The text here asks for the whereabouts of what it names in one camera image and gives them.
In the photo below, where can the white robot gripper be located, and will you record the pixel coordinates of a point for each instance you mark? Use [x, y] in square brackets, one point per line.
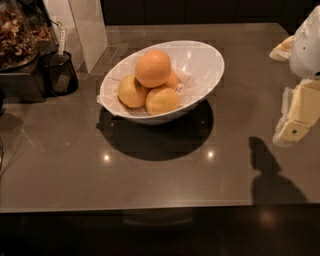
[306, 50]

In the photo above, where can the white sign panel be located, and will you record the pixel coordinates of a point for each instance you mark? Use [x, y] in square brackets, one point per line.
[86, 38]

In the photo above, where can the top orange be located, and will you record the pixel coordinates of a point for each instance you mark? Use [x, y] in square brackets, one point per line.
[153, 68]

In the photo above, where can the white spoon handle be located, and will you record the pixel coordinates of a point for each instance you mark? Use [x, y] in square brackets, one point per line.
[62, 38]

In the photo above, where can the glass snack jar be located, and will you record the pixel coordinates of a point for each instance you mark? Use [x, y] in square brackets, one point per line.
[17, 43]

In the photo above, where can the front orange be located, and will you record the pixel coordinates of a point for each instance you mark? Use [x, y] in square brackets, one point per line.
[161, 100]

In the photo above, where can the left yellow orange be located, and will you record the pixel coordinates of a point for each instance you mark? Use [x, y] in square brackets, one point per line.
[131, 93]

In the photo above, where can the white oval bowl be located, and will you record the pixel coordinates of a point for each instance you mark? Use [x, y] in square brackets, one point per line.
[184, 55]

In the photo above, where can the black mesh cup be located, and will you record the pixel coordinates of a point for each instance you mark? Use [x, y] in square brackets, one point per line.
[59, 74]

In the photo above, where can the hidden back orange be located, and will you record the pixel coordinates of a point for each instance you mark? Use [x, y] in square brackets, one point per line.
[172, 81]

